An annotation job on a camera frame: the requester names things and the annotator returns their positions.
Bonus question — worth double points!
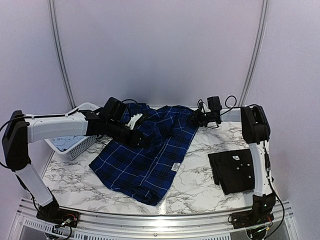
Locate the light blue shirt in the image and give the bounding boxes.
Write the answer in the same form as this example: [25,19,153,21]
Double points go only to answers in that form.
[51,135,84,152]

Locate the aluminium front table rail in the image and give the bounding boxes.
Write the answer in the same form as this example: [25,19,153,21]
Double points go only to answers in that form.
[8,198,300,240]

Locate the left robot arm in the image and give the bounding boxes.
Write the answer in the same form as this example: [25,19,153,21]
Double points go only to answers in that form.
[0,97,150,223]

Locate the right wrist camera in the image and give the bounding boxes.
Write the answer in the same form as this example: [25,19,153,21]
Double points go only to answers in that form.
[197,99,210,113]

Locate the folded black shirt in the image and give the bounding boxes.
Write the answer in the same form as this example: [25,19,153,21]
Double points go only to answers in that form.
[208,149,255,195]

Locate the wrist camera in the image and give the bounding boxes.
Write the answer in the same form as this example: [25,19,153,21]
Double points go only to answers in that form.
[125,113,147,130]
[197,99,210,113]

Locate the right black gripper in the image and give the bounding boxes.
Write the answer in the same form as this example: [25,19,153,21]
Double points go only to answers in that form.
[188,109,215,127]

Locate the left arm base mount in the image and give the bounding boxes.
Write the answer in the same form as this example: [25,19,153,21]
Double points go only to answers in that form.
[36,208,80,228]

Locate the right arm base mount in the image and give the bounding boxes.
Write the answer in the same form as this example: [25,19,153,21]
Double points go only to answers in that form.
[228,210,274,229]

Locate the white plastic laundry basket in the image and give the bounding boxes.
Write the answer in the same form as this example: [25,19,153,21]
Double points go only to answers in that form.
[44,101,101,161]

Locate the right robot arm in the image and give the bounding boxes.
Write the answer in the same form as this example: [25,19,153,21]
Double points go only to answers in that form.
[191,96,277,224]

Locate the blue plaid long sleeve shirt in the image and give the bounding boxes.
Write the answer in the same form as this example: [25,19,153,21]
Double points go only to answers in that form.
[89,102,198,206]

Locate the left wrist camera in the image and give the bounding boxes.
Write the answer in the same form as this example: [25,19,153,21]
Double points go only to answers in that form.
[125,113,147,130]

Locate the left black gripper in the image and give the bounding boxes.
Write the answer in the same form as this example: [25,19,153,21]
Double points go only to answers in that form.
[105,119,151,149]

